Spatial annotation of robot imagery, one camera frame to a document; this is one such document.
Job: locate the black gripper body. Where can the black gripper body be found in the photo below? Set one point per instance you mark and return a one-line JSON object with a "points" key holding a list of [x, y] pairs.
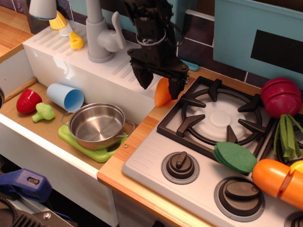
{"points": [[160, 59]]}

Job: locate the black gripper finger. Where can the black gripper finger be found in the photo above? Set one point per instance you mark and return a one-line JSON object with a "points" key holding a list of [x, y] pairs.
{"points": [[176, 85], [143, 76]]}

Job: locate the small orange toy carrot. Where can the small orange toy carrot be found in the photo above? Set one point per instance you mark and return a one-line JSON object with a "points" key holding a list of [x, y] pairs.
{"points": [[162, 94]]}

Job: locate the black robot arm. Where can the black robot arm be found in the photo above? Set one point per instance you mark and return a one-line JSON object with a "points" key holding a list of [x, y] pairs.
{"points": [[156, 36]]}

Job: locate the stainless steel pot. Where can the stainless steel pot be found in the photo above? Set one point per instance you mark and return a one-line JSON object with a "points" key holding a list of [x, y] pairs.
{"points": [[97, 126]]}

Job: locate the green felt carrot leaves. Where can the green felt carrot leaves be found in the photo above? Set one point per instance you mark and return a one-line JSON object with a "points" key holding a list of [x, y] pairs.
{"points": [[234, 157]]}

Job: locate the large orange toy carrot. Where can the large orange toy carrot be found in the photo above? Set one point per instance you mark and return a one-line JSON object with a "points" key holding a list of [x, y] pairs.
{"points": [[279, 181]]}

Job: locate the grey toy faucet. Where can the grey toy faucet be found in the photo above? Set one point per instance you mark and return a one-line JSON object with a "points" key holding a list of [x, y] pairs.
{"points": [[102, 42]]}

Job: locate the black stove grate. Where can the black stove grate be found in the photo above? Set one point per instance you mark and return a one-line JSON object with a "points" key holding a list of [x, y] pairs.
{"points": [[211, 112]]}

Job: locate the yellow toy pear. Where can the yellow toy pear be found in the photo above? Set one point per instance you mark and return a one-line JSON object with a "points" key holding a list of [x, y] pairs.
{"points": [[76, 41]]}

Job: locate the light blue plastic cup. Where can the light blue plastic cup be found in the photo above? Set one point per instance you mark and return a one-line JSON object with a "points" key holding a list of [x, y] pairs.
{"points": [[69, 98]]}

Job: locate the teal cabinet with black window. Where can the teal cabinet with black window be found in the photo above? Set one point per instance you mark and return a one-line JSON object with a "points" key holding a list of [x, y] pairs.
{"points": [[259, 38]]}

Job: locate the left black stove knob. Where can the left black stove knob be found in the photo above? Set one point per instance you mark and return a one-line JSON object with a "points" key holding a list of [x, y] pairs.
{"points": [[180, 168]]}

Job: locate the black stove knob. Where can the black stove knob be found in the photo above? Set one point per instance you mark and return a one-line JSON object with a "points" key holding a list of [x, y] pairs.
{"points": [[239, 199], [180, 168], [294, 220]]}

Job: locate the green plastic cutting board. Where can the green plastic cutting board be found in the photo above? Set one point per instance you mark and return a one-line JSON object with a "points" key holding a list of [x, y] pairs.
{"points": [[101, 156]]}

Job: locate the white toy sink unit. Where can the white toy sink unit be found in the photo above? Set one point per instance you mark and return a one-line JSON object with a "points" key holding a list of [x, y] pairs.
{"points": [[37, 146]]}

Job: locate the grey stove top panel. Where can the grey stove top panel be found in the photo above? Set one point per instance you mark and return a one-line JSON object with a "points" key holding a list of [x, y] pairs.
{"points": [[144, 166]]}

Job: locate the yellow toy corn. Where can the yellow toy corn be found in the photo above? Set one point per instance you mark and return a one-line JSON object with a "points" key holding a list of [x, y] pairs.
{"points": [[59, 22]]}

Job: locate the purple toy beet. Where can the purple toy beet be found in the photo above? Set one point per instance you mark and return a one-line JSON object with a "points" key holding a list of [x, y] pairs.
{"points": [[281, 96]]}

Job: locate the green toy broccoli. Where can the green toy broccoli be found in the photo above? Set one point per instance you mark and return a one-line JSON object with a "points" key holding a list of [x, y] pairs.
{"points": [[44, 111]]}

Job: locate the green felt beet stems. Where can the green felt beet stems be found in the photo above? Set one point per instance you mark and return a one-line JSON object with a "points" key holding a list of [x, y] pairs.
{"points": [[286, 145]]}

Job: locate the red toy pepper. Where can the red toy pepper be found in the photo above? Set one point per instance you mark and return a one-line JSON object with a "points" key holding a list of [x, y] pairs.
{"points": [[27, 101]]}

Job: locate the white lamp shade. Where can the white lamp shade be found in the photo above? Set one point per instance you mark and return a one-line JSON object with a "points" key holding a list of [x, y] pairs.
{"points": [[43, 9]]}

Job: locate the middle black stove knob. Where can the middle black stove knob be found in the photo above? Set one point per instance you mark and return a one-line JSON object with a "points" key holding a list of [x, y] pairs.
{"points": [[239, 199]]}

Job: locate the yellow toy vegetable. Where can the yellow toy vegetable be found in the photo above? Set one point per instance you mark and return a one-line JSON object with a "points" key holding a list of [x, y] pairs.
{"points": [[297, 166]]}

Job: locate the blue clamp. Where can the blue clamp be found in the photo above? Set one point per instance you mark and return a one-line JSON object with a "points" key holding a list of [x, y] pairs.
{"points": [[26, 183]]}

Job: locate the right black stove knob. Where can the right black stove knob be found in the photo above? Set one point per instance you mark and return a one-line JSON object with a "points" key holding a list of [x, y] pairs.
{"points": [[294, 220]]}

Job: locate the toy fork blue handle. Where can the toy fork blue handle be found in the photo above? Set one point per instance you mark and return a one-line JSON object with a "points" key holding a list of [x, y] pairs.
{"points": [[191, 66]]}

